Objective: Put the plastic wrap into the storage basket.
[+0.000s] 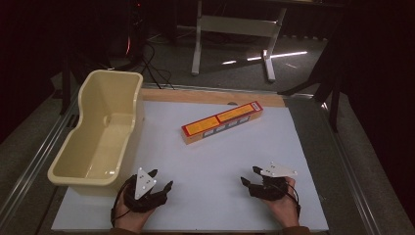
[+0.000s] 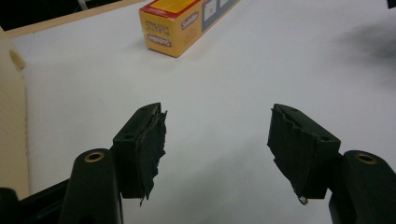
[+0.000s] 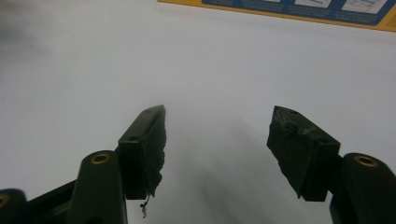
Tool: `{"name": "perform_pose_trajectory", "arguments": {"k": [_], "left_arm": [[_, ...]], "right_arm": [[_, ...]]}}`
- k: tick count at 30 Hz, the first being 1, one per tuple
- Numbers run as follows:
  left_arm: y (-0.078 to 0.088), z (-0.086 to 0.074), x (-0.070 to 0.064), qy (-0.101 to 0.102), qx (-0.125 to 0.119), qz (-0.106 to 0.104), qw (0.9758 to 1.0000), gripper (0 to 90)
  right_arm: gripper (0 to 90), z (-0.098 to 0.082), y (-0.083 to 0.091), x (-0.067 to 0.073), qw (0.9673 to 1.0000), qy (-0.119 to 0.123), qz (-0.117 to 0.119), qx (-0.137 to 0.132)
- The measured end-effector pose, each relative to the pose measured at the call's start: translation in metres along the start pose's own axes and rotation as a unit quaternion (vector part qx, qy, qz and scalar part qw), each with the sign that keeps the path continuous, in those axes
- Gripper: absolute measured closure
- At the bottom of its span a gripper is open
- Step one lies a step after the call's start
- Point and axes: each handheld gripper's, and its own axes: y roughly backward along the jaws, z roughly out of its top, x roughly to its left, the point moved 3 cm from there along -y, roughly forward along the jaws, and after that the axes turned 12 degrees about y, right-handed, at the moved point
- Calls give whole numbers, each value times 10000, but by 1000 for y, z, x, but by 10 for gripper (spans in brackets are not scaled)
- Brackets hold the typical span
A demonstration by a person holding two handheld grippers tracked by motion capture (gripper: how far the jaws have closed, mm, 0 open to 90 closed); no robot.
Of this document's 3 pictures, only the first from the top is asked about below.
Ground cream plastic bin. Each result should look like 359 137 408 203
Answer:
47 69 145 198

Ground black floor cables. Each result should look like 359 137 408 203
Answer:
138 41 176 91

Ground dark computer tower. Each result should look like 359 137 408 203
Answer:
107 0 150 68

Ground aluminium rail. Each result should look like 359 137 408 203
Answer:
321 101 385 235
0 92 82 226

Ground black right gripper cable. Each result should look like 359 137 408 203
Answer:
283 182 302 217

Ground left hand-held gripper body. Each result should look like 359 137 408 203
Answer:
122 166 166 214

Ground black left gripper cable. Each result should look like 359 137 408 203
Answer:
110 174 138 228

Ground person's left hand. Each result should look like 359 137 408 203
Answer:
114 182 157 235

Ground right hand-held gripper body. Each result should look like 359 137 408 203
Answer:
248 161 299 202

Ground wooden board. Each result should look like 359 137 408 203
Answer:
140 87 288 109

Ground person's right hand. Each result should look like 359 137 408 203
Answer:
260 175 301 229

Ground white metal desk frame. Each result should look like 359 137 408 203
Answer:
191 0 289 83

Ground black metal stand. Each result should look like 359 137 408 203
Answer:
277 19 347 133
58 45 86 116

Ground long orange and red box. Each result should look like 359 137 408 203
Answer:
180 100 264 146

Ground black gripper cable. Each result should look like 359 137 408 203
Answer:
110 174 138 228
283 182 302 217

